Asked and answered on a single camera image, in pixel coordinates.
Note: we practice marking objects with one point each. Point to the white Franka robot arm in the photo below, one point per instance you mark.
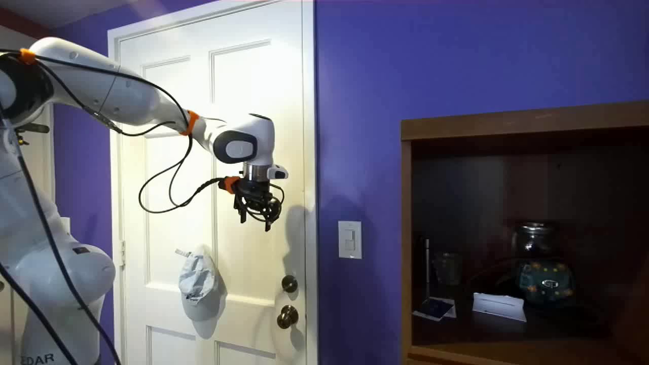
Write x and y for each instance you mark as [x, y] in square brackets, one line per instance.
[89, 83]

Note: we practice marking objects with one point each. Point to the brown wooden cabinet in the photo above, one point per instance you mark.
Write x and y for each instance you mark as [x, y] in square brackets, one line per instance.
[508, 125]

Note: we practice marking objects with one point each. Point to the white light switch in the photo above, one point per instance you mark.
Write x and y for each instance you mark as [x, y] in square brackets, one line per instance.
[349, 240]

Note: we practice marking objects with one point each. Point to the dark round deadbolt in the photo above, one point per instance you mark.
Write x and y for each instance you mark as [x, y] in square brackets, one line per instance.
[289, 285]

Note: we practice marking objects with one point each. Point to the dark round door knob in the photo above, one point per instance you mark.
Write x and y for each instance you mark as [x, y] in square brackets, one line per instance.
[287, 317]

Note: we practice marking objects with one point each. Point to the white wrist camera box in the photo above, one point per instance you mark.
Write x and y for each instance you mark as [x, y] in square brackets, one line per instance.
[278, 173]

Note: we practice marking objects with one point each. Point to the white panelled door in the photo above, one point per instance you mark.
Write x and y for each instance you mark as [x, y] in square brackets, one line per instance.
[265, 82]

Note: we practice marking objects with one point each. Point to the thin grey rod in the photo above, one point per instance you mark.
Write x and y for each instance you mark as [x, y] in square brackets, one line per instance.
[427, 267]

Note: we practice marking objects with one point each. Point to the metal door hinge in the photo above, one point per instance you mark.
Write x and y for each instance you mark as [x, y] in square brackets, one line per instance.
[123, 256]

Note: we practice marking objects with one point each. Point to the clear drinking glass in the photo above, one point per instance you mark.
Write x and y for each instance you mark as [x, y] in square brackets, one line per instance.
[448, 271]

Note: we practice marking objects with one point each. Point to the dark teal glass vase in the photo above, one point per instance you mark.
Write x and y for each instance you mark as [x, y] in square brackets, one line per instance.
[544, 280]

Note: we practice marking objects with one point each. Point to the white cloth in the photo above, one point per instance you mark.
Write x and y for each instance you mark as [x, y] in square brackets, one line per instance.
[199, 285]

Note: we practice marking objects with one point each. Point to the white closet door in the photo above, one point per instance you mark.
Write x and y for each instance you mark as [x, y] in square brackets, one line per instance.
[39, 164]

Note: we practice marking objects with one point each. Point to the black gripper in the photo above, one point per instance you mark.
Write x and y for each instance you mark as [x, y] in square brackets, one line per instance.
[255, 189]

